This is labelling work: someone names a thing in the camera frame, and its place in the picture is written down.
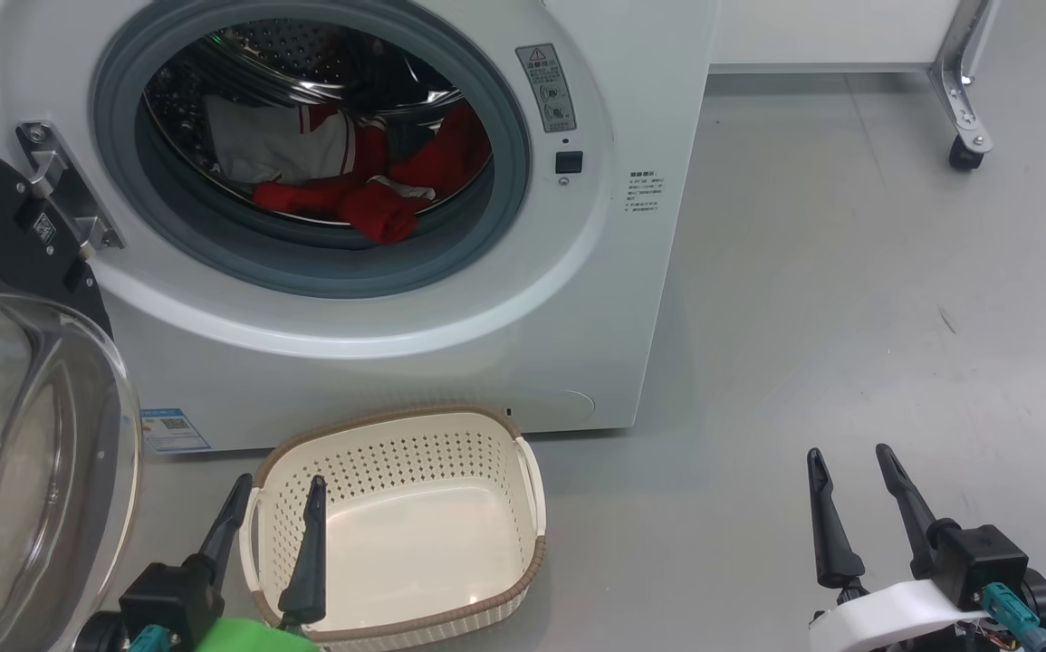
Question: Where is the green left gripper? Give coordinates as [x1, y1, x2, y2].
[197, 473, 329, 652]

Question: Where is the blue energy label sticker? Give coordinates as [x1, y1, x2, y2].
[140, 407, 212, 454]

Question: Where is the white front-load washing machine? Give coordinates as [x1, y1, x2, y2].
[0, 0, 721, 454]

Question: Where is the white partition panel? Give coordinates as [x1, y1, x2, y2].
[708, 0, 967, 73]

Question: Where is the teal right camera cable connector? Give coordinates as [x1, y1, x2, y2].
[983, 584, 1046, 652]

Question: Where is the silver metal panel leg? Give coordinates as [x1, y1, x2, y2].
[928, 0, 999, 155]

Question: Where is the grey warning label sticker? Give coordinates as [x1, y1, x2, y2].
[515, 43, 578, 134]

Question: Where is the silver metal door hinge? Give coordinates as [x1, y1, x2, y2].
[15, 120, 125, 259]

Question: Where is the washing machine glass door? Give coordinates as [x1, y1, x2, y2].
[0, 122, 143, 652]

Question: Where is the black caster wheel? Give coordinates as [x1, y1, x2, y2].
[948, 136, 985, 173]

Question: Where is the stainless steel washer drum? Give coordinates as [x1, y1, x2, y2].
[142, 18, 492, 227]

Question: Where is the cream perforated laundry basket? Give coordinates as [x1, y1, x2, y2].
[240, 405, 548, 652]

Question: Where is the red and white garment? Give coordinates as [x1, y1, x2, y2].
[206, 95, 494, 245]

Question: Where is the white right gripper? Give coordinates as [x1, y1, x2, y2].
[808, 444, 985, 652]

